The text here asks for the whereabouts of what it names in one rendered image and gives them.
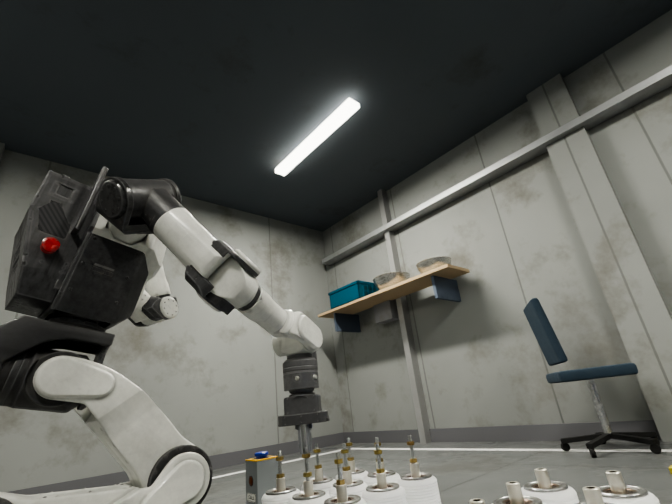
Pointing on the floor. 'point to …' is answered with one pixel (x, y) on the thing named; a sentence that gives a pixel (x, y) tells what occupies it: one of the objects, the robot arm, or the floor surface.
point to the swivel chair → (554, 354)
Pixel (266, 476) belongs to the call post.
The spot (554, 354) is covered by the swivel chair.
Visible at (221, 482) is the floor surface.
